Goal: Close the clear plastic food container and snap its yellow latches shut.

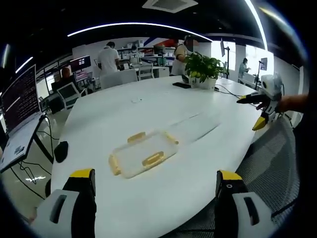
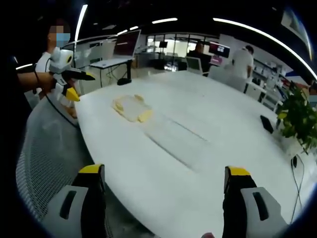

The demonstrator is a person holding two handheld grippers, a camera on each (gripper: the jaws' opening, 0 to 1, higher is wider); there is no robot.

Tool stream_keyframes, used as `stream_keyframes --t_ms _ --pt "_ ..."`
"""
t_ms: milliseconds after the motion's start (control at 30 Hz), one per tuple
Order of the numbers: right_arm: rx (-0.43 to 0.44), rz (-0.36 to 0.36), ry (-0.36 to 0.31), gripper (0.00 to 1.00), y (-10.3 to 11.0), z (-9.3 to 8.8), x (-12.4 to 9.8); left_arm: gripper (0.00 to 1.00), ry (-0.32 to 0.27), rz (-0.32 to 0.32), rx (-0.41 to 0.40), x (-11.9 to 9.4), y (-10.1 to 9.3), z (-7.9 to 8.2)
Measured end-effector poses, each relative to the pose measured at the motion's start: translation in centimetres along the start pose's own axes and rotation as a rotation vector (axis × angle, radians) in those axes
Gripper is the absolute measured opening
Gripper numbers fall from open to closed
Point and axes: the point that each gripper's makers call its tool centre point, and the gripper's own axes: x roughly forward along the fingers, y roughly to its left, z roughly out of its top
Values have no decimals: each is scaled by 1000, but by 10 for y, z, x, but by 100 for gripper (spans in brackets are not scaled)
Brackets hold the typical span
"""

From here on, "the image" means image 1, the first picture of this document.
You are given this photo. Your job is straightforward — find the black chair armrest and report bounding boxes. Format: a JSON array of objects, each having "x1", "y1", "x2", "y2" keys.
[{"x1": 53, "y1": 141, "x2": 70, "y2": 164}]

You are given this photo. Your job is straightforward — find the green potted plant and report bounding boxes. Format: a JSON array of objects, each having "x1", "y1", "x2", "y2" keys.
[{"x1": 184, "y1": 51, "x2": 227, "y2": 84}]

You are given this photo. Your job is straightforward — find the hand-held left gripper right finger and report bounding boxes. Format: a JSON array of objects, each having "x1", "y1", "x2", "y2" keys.
[{"x1": 214, "y1": 170, "x2": 278, "y2": 238}]

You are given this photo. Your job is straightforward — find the ceiling light strip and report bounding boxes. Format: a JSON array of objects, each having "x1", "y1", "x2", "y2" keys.
[
  {"x1": 66, "y1": 22, "x2": 213, "y2": 43},
  {"x1": 244, "y1": 0, "x2": 269, "y2": 50}
]

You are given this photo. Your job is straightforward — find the white laptop stand table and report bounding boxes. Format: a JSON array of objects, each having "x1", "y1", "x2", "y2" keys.
[{"x1": 0, "y1": 115, "x2": 48, "y2": 174}]

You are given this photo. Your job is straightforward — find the person's right hand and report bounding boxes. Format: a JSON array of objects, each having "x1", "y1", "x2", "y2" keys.
[{"x1": 256, "y1": 98, "x2": 285, "y2": 114}]

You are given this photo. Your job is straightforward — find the grey mesh chair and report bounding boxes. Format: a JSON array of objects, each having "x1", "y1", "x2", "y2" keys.
[{"x1": 236, "y1": 116, "x2": 298, "y2": 225}]

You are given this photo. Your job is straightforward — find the black floor cable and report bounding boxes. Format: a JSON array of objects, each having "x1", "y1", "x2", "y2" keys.
[{"x1": 19, "y1": 119, "x2": 54, "y2": 185}]

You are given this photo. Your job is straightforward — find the ceiling air vent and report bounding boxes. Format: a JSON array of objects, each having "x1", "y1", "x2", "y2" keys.
[{"x1": 142, "y1": 0, "x2": 199, "y2": 14}]

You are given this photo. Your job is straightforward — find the white plant pot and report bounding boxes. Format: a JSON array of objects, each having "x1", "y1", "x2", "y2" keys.
[{"x1": 189, "y1": 75, "x2": 217, "y2": 90}]

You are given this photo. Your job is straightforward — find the laptop with dark screen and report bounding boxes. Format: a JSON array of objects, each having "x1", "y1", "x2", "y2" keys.
[{"x1": 0, "y1": 63, "x2": 42, "y2": 136}]

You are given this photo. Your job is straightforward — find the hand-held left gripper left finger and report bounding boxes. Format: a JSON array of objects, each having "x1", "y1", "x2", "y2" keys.
[{"x1": 31, "y1": 168, "x2": 98, "y2": 238}]

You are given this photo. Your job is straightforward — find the desk monitor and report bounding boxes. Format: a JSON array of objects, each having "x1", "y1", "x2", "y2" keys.
[{"x1": 69, "y1": 55, "x2": 92, "y2": 72}]

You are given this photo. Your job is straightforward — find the clear plastic container yellow latches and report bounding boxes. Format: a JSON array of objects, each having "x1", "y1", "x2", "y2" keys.
[{"x1": 108, "y1": 130, "x2": 180, "y2": 179}]

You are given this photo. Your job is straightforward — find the black tripod stand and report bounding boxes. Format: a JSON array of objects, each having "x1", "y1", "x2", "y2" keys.
[
  {"x1": 257, "y1": 57, "x2": 268, "y2": 84},
  {"x1": 219, "y1": 37, "x2": 236, "y2": 80}
]

